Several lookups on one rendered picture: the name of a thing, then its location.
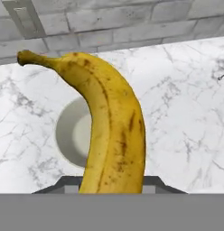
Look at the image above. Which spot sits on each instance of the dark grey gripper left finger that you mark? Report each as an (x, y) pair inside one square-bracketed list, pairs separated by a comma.
[(67, 186)]

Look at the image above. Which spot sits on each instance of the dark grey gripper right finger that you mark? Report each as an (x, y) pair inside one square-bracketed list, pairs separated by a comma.
[(157, 186)]

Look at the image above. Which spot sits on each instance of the yellow banana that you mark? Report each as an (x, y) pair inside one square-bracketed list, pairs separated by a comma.
[(116, 126)]

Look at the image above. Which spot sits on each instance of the white bowl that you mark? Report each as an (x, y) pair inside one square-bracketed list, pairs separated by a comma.
[(71, 132)]

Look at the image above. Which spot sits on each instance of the thin grey metal rod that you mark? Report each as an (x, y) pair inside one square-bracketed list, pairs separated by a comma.
[(222, 76)]

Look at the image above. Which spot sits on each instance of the grey wall outlet plate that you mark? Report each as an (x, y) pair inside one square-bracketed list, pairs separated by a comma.
[(23, 18)]

